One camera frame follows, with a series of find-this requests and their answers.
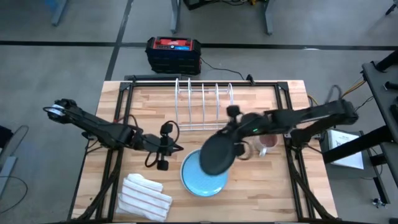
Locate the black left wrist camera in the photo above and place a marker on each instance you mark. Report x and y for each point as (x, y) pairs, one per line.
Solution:
(166, 128)

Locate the black side table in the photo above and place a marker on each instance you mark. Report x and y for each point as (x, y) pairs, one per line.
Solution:
(382, 84)

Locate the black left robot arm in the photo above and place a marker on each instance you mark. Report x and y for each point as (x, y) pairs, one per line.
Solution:
(99, 127)

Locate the white paper booklet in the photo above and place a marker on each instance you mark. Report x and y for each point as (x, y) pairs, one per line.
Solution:
(345, 149)

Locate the red black power station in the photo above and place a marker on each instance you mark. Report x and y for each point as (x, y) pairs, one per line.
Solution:
(172, 56)

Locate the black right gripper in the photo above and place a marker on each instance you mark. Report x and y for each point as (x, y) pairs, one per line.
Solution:
(252, 124)

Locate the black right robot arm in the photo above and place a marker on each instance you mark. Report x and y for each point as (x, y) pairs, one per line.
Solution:
(326, 113)

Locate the white mug with lettering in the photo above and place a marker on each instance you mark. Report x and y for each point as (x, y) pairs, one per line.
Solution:
(269, 140)

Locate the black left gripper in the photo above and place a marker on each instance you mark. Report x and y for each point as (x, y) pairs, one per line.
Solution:
(152, 143)

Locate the black round plate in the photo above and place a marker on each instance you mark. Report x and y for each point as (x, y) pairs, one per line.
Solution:
(217, 155)

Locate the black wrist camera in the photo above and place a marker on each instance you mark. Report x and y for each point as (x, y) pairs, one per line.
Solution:
(234, 110)
(166, 128)

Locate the blue round plate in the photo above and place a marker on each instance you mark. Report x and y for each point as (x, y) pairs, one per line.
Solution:
(199, 183)

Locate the white striped towel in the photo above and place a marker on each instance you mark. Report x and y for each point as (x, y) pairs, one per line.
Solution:
(143, 199)

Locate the black aluminium table frame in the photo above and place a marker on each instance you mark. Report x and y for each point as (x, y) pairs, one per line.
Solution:
(264, 83)

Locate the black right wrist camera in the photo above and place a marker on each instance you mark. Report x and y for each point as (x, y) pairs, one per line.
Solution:
(234, 110)

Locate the blue grey desk leg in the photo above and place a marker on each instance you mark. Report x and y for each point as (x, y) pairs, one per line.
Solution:
(59, 12)

